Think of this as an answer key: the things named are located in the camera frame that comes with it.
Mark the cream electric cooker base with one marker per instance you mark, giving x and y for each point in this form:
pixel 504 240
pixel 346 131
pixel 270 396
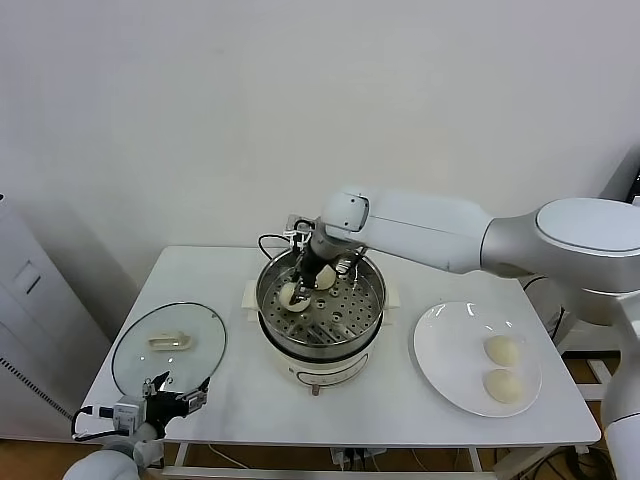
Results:
pixel 325 372

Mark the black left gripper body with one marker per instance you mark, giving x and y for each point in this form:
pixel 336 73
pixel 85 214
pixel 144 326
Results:
pixel 162 407

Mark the white side desk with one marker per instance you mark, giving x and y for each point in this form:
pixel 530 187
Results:
pixel 600 370

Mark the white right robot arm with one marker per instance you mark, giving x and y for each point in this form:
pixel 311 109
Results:
pixel 425 225

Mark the grey upright panel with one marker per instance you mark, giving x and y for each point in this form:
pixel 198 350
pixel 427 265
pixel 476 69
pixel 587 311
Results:
pixel 620 175

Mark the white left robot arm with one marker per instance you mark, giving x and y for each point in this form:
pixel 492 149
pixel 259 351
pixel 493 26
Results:
pixel 100 465

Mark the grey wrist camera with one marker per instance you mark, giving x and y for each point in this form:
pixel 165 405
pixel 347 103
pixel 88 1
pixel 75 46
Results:
pixel 127 414
pixel 300 231

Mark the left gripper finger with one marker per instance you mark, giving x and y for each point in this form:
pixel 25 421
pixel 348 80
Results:
pixel 154 386
pixel 196 397

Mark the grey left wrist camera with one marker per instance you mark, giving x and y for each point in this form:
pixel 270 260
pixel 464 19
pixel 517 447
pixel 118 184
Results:
pixel 127 414

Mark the cream steamed baozi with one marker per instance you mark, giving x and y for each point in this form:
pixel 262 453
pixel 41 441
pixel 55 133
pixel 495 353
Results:
pixel 287 295
pixel 504 386
pixel 502 349
pixel 327 279

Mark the white power strip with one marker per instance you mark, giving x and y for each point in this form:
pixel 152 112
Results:
pixel 357 457

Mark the white floor cabinet unit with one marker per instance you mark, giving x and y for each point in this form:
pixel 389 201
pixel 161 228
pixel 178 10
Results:
pixel 30 325

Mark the black laptop screen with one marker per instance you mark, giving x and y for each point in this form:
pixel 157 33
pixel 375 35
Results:
pixel 636 185

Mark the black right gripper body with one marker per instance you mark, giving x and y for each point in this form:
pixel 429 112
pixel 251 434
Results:
pixel 312 270

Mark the perforated steel steamer basket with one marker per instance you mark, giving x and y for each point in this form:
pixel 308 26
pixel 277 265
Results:
pixel 372 325

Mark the white table frame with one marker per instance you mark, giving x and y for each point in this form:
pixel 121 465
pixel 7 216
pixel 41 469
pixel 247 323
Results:
pixel 250 471

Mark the white round plate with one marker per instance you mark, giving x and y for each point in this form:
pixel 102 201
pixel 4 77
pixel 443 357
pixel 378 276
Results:
pixel 450 360

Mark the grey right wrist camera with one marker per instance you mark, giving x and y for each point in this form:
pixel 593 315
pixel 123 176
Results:
pixel 300 231

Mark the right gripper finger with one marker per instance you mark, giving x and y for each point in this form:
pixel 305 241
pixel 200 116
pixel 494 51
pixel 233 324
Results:
pixel 298 281
pixel 307 296

